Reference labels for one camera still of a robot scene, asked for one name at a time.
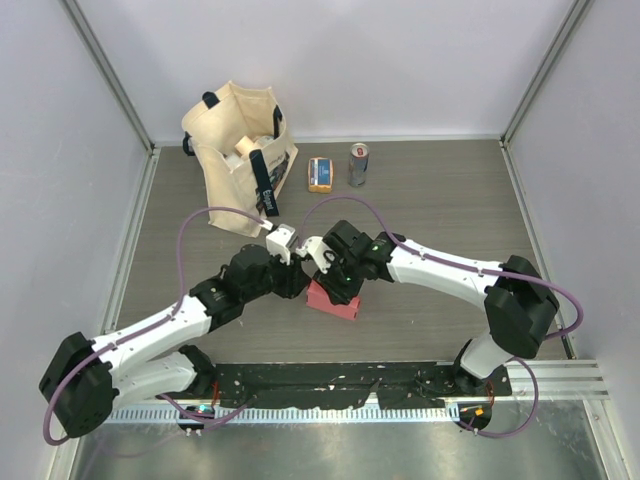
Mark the pink paper box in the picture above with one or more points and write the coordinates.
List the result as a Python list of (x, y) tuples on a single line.
[(317, 298)]

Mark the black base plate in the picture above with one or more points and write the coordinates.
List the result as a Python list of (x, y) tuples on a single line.
[(339, 386)]

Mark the aluminium corner post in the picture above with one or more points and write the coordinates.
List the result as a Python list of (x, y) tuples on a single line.
[(571, 22), (84, 30)]

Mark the beige canvas tote bag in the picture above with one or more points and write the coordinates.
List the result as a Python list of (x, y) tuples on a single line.
[(211, 130)]

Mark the silver energy drink can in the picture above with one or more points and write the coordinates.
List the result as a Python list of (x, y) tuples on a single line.
[(358, 164)]

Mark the slotted cable duct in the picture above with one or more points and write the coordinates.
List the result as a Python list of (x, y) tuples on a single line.
[(163, 413)]

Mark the aluminium corner post left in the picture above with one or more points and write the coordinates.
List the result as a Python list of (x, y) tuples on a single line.
[(84, 30)]

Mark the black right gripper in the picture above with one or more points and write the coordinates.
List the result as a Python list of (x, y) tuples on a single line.
[(338, 294)]

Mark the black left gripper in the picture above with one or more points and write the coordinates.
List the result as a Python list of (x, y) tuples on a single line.
[(295, 279)]

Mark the orange sponge blue label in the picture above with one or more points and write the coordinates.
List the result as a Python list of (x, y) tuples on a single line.
[(320, 175)]

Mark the aluminium corner post right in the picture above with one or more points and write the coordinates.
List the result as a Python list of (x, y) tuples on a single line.
[(571, 22)]

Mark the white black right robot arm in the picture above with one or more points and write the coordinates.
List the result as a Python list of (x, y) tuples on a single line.
[(519, 309)]

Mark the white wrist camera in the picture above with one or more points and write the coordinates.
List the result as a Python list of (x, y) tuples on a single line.
[(318, 251), (279, 241)]

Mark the cream lotion bottle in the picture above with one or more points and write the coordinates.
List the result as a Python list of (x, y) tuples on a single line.
[(245, 146)]

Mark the aluminium front rail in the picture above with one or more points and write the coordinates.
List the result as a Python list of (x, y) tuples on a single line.
[(548, 380)]

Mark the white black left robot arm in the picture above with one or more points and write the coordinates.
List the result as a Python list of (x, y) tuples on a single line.
[(88, 378)]

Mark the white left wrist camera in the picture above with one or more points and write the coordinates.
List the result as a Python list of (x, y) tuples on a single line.
[(279, 241)]

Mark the clear plastic bottle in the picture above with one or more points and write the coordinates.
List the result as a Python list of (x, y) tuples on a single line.
[(235, 162)]

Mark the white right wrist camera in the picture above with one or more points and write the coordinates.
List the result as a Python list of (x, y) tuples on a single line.
[(318, 251)]

